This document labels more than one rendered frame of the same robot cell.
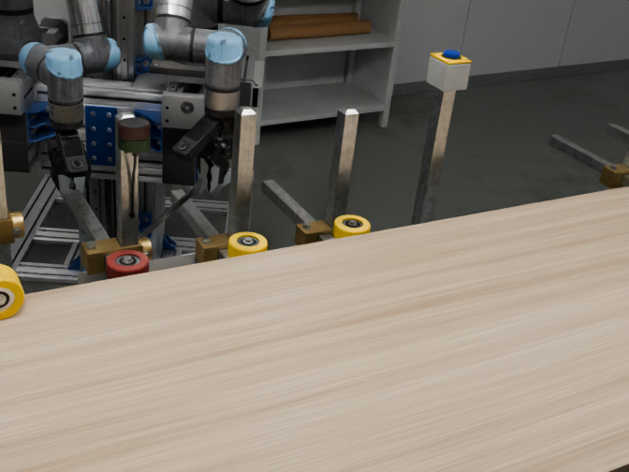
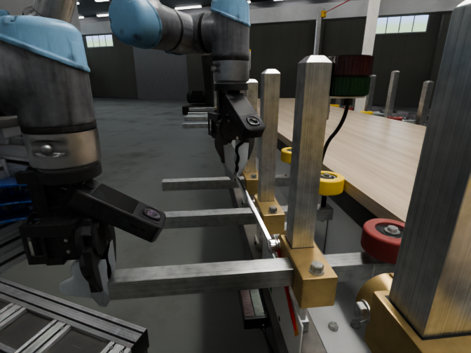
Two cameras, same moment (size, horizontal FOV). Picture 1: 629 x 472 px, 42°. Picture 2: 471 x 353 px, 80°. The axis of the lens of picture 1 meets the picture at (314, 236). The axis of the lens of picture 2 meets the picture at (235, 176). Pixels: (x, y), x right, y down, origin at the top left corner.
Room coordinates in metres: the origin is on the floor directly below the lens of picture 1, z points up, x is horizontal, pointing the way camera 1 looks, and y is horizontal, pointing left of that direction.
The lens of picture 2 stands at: (1.40, 0.79, 1.12)
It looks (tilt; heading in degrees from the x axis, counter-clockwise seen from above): 19 degrees down; 295
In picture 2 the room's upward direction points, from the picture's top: straight up
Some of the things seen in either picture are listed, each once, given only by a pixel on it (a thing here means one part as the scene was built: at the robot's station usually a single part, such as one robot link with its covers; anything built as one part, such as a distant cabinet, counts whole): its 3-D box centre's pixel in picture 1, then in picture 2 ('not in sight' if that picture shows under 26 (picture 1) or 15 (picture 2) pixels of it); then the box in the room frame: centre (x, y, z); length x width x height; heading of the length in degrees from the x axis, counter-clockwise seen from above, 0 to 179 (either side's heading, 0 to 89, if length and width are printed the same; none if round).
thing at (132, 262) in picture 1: (127, 283); (385, 259); (1.34, 0.35, 0.85); 0.08 x 0.08 x 0.11
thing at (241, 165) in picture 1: (239, 212); (266, 174); (1.61, 0.17, 0.90); 0.04 x 0.04 x 0.48; 32
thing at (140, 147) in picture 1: (134, 140); (345, 85); (1.43, 0.36, 1.11); 0.06 x 0.06 x 0.02
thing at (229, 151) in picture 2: (213, 174); (224, 160); (1.68, 0.24, 0.94); 0.06 x 0.03 x 0.09; 142
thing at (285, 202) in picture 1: (305, 223); (231, 183); (1.77, 0.02, 0.80); 0.44 x 0.03 x 0.04; 32
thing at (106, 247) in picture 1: (117, 254); (304, 262); (1.46, 0.40, 0.84); 0.14 x 0.06 x 0.05; 122
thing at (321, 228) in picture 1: (325, 233); (250, 179); (1.72, -0.02, 0.81); 0.14 x 0.06 x 0.05; 122
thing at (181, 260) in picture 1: (138, 282); (276, 289); (1.51, 0.37, 0.75); 0.26 x 0.01 x 0.10; 122
